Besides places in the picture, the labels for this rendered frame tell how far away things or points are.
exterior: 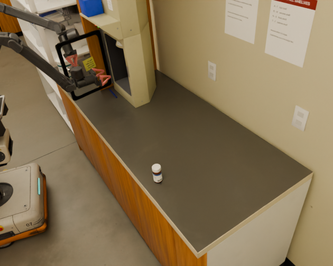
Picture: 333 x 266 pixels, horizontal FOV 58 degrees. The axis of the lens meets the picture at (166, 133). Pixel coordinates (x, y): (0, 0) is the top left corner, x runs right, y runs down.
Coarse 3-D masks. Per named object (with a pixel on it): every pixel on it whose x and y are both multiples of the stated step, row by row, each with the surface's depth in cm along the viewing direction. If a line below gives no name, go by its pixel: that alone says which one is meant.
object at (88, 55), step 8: (80, 40) 185; (88, 40) 188; (96, 40) 192; (64, 48) 181; (72, 48) 184; (80, 48) 187; (88, 48) 191; (96, 48) 194; (64, 56) 183; (72, 56) 186; (80, 56) 190; (88, 56) 194; (96, 56) 197; (72, 64) 189; (80, 64) 192; (88, 64) 196; (96, 64) 200; (88, 72) 199; (96, 72) 203; (104, 72) 207; (104, 80) 209; (80, 88) 200; (88, 88) 204
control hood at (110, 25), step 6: (90, 18) 169; (96, 18) 169; (102, 18) 168; (108, 18) 167; (114, 18) 166; (96, 24) 162; (102, 24) 160; (108, 24) 160; (114, 24) 162; (120, 24) 163; (108, 30) 161; (114, 30) 163; (120, 30) 165; (114, 36) 165; (120, 36) 167
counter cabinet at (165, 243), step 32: (64, 96) 254; (96, 160) 252; (128, 192) 194; (160, 224) 159; (256, 224) 136; (288, 224) 162; (160, 256) 192; (192, 256) 134; (224, 256) 134; (256, 256) 159
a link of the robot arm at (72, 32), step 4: (56, 24) 185; (56, 28) 186; (60, 28) 187; (72, 28) 188; (56, 32) 187; (60, 32) 186; (64, 32) 190; (68, 32) 188; (72, 32) 187; (76, 32) 188; (68, 36) 188; (72, 36) 188
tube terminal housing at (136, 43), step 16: (112, 0) 160; (128, 0) 159; (144, 0) 177; (112, 16) 169; (128, 16) 164; (144, 16) 179; (128, 32) 168; (144, 32) 181; (128, 48) 173; (144, 48) 183; (128, 64) 179; (144, 64) 185; (144, 80) 191; (128, 96) 200; (144, 96) 197
